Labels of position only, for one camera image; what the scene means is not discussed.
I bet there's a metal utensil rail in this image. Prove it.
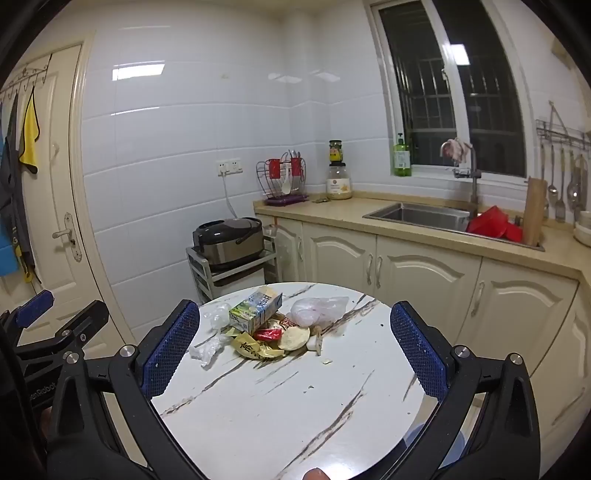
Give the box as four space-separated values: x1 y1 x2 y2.
536 100 591 151

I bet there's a pink cloth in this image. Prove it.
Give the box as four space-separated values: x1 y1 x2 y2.
441 137 474 162

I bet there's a yellow cloth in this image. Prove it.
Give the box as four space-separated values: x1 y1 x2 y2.
18 90 41 175

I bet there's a metal wall hook rack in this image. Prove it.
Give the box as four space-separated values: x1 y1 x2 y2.
0 54 52 104

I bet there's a clear plastic bag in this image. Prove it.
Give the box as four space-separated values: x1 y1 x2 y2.
290 296 350 328

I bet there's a white power cable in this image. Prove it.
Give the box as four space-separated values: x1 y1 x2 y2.
222 173 238 220

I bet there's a metal serving spoon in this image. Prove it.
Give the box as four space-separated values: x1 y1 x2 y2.
568 150 583 204

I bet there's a metal door handle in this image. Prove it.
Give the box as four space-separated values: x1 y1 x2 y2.
52 212 83 264

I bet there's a black rice cooker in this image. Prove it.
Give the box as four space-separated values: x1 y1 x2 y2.
192 217 265 271

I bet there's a wooden cutting board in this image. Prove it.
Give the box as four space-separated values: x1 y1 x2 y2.
523 176 549 246

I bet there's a red plastic basin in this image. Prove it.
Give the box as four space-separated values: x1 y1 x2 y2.
466 205 525 243

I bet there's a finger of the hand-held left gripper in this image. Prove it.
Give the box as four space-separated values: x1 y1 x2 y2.
14 300 110 370
0 290 55 344

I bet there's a green soap bottle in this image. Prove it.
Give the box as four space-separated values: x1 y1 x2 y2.
393 133 411 177

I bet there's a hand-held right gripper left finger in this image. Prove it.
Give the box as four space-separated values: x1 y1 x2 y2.
48 299 208 480

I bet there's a white framed window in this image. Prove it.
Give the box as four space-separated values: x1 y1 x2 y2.
369 0 539 181

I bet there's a yellow black snack wrapper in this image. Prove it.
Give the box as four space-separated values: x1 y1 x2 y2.
231 331 286 361

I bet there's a white trolley rack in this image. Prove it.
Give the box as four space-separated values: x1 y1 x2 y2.
186 235 280 305

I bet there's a wire dish rack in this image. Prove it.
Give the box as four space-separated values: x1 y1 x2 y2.
256 157 309 200

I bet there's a metal ladle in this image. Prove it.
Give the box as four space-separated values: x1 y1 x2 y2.
547 145 559 197

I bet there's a green drink carton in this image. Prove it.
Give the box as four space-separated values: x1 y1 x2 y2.
228 285 283 335

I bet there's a steel sink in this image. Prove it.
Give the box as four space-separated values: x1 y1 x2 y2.
362 202 546 252

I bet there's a cream panelled door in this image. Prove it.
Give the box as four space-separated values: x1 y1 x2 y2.
0 41 139 344

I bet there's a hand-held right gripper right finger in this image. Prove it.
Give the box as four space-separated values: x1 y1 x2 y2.
390 301 541 480

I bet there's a beige kitchen countertop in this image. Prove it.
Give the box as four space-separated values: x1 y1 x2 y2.
253 191 591 280

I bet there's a large clear jar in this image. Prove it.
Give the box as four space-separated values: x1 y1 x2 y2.
326 162 353 201

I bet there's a metal spatula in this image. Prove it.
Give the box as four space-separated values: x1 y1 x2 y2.
555 148 568 223

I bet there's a purple drip tray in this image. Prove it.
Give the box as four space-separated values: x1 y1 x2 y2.
264 194 309 207

